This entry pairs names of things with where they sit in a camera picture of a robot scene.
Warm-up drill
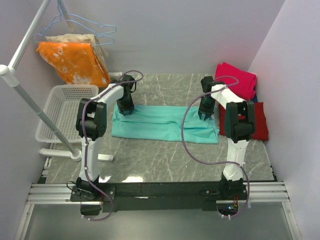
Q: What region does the beige hanging cloth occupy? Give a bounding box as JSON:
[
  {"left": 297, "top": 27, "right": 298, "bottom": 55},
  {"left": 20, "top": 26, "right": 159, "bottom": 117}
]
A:
[{"left": 45, "top": 33, "right": 109, "bottom": 70}]

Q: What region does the blue wire hanger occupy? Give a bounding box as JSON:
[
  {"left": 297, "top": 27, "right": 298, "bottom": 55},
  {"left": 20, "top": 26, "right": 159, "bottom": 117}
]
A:
[
  {"left": 32, "top": 34, "right": 115, "bottom": 46},
  {"left": 38, "top": 0, "right": 118, "bottom": 39}
]

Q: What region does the pink folded t shirt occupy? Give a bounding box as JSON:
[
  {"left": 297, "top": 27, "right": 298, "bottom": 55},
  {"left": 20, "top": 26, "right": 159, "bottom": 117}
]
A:
[{"left": 215, "top": 62, "right": 257, "bottom": 100}]

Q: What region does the aluminium rail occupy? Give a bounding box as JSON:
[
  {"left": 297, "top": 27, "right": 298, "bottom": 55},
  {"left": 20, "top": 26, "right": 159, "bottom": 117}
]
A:
[{"left": 15, "top": 181, "right": 302, "bottom": 240}]

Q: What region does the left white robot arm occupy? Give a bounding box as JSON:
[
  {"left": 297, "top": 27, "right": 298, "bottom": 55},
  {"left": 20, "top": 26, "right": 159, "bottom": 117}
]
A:
[{"left": 75, "top": 74, "right": 137, "bottom": 201}]

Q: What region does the teal t shirt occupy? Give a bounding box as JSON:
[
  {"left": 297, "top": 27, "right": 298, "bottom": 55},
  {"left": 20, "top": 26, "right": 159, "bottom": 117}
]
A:
[{"left": 111, "top": 105, "right": 220, "bottom": 144}]

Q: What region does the white plastic laundry basket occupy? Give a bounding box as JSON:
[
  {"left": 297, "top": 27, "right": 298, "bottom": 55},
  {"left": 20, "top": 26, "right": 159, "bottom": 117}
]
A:
[{"left": 43, "top": 84, "right": 99, "bottom": 144}]

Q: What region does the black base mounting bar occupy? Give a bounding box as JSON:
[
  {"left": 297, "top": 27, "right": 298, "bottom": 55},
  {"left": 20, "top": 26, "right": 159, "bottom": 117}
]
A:
[{"left": 69, "top": 179, "right": 250, "bottom": 217}]

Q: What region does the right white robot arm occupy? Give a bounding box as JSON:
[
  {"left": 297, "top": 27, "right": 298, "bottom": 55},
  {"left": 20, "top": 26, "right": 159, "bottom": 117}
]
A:
[{"left": 198, "top": 76, "right": 256, "bottom": 200}]

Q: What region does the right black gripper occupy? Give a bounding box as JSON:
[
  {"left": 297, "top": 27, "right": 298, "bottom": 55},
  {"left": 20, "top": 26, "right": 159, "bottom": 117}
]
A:
[{"left": 197, "top": 96, "right": 216, "bottom": 120}]

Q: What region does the dark red folded t shirt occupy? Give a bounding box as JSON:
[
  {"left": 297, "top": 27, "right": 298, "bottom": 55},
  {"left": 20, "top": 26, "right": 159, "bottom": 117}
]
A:
[{"left": 218, "top": 102, "right": 269, "bottom": 142}]

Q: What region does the blue folded t shirt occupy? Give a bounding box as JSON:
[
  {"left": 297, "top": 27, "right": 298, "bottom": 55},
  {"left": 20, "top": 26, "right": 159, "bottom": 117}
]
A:
[{"left": 250, "top": 87, "right": 259, "bottom": 103}]

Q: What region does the orange patterned cloth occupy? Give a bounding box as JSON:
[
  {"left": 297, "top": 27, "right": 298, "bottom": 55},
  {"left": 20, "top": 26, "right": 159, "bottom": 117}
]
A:
[{"left": 36, "top": 41, "right": 111, "bottom": 88}]

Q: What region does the white clothes rack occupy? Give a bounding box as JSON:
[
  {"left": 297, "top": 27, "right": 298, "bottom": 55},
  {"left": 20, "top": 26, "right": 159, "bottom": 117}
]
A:
[{"left": 0, "top": 0, "right": 123, "bottom": 163}]

